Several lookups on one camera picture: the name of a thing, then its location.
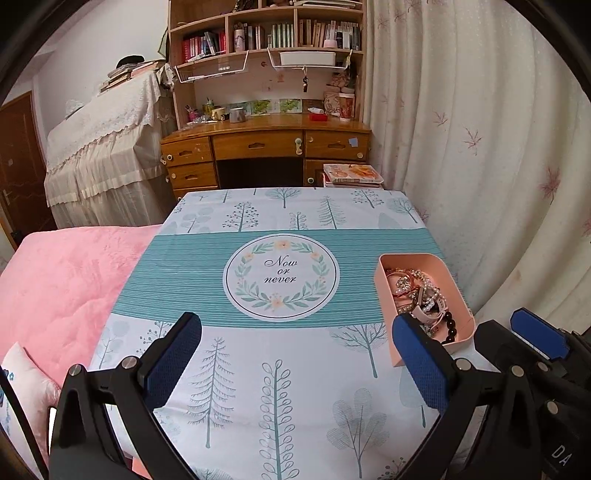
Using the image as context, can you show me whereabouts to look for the black bead bracelet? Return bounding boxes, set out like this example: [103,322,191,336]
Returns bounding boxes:
[440,310,459,346]

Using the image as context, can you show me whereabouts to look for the pink smartwatch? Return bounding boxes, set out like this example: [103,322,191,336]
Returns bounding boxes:
[407,291,448,338]

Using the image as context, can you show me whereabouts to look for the small white pearl bracelet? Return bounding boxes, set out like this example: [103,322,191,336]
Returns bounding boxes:
[421,280,447,315]

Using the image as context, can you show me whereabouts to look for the pink jewelry box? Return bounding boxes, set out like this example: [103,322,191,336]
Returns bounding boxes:
[375,253,476,367]

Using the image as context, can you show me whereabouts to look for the red string bracelet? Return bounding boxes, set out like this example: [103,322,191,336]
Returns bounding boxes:
[385,269,417,301]

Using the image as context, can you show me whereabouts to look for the white pillow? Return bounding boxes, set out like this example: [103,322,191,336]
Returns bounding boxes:
[1,343,61,477]

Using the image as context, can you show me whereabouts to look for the pink quilted bedspread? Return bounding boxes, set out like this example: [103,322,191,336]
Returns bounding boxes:
[1,226,158,388]

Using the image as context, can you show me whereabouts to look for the teal white tree tablecloth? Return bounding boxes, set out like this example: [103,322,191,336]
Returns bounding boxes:
[90,187,439,479]

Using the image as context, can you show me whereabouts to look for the brown door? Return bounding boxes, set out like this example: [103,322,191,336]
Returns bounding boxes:
[0,92,56,245]

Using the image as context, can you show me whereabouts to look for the white floral curtain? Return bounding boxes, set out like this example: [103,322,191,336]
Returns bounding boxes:
[363,1,590,332]

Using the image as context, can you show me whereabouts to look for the stack of books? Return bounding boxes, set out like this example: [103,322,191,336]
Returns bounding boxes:
[324,163,384,188]

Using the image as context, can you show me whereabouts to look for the lace-covered piano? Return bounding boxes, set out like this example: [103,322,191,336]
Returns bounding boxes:
[44,71,176,228]

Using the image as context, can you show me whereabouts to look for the wooden desk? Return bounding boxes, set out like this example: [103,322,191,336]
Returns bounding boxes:
[160,114,372,198]

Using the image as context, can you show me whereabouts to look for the wooden bookshelf hutch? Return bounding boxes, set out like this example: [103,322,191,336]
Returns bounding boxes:
[167,1,367,128]

